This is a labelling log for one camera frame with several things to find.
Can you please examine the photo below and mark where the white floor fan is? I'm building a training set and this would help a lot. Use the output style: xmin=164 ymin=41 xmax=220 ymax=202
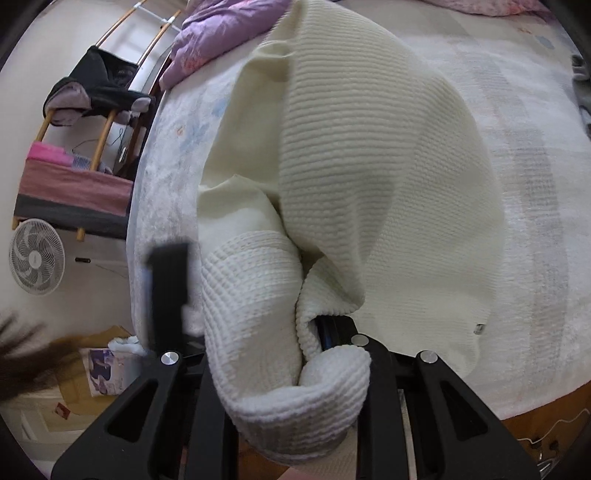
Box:
xmin=9 ymin=218 xmax=66 ymax=296

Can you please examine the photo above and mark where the white printed bed sheet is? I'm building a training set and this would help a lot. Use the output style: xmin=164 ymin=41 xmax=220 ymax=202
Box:
xmin=126 ymin=0 xmax=591 ymax=411

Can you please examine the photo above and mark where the purple floral quilt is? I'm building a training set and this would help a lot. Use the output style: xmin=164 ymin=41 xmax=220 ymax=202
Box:
xmin=159 ymin=0 xmax=294 ymax=92

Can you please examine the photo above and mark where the pink and grey striped cloth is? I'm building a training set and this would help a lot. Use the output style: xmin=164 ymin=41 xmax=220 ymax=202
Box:
xmin=13 ymin=142 xmax=134 ymax=241

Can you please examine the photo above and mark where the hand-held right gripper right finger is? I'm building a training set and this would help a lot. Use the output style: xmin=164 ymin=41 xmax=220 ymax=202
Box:
xmin=314 ymin=315 xmax=541 ymax=480

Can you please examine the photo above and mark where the dark blurred object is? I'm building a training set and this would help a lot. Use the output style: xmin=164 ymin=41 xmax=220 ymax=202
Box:
xmin=0 ymin=313 xmax=83 ymax=403

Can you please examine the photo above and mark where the grey purple cloth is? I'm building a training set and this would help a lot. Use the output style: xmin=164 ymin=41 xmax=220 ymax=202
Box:
xmin=44 ymin=85 xmax=94 ymax=128

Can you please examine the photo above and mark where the black cloth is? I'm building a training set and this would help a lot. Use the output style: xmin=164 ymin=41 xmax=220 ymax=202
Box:
xmin=44 ymin=46 xmax=153 ymax=120

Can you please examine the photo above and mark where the wooden bed frame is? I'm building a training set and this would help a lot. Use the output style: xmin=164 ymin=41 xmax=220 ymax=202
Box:
xmin=499 ymin=381 xmax=586 ymax=480

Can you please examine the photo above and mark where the cream knit sweater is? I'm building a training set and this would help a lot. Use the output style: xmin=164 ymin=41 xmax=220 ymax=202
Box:
xmin=196 ymin=0 xmax=506 ymax=467

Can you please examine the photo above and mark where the wooden clothes rack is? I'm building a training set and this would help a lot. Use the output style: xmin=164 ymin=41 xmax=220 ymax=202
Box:
xmin=34 ymin=2 xmax=183 ymax=243

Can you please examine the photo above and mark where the blue printed tissue pack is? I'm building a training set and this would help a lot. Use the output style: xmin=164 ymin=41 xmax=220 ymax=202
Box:
xmin=78 ymin=336 xmax=149 ymax=398

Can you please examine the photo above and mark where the cardboard box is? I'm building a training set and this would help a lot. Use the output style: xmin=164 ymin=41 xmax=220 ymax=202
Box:
xmin=46 ymin=325 xmax=139 ymax=416

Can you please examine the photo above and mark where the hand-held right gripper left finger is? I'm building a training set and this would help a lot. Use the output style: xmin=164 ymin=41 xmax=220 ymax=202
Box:
xmin=51 ymin=242 xmax=241 ymax=480

